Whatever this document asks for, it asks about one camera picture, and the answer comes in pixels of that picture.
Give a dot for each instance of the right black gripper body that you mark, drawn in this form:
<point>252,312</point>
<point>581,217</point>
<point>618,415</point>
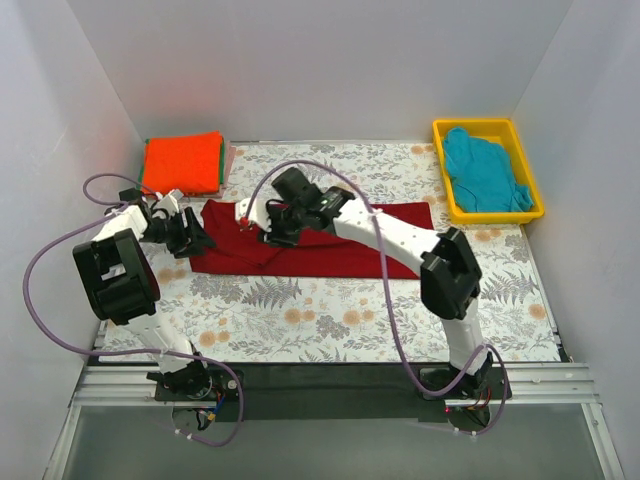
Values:
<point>279,230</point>

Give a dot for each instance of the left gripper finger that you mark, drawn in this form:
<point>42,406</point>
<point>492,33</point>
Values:
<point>193,226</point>
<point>198,244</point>

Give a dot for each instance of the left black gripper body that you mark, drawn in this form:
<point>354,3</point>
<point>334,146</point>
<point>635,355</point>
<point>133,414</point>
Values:
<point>185,233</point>

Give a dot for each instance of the dark red t-shirt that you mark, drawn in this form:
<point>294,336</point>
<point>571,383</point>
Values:
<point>318,254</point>

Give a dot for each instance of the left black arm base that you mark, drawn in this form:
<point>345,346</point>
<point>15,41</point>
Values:
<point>193,384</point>

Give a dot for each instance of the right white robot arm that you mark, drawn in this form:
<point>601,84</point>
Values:
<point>445,264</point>

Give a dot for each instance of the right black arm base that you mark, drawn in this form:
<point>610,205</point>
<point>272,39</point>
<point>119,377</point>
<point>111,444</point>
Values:
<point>489,381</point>

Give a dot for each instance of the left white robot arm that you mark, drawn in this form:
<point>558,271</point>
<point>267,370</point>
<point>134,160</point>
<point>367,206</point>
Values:
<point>119,281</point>

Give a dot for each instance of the folded orange t-shirt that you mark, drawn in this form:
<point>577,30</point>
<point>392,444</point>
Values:
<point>180,160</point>

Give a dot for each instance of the floral patterned table mat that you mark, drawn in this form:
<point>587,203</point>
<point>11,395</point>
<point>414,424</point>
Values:
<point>277,319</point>

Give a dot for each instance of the folded pink t-shirt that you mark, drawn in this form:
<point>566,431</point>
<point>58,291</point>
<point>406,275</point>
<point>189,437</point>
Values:
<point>226,166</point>

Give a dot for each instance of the teal t-shirt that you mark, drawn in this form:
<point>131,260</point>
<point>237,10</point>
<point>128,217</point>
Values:
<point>481,175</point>

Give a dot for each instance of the yellow plastic bin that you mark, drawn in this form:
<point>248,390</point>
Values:
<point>500,131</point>

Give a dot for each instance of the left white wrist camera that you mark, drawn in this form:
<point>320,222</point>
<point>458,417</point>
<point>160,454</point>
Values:
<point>167,205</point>

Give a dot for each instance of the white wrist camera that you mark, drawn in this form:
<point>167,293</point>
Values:
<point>249,214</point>
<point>167,205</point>

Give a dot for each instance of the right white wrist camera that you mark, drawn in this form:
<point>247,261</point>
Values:
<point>249,214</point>

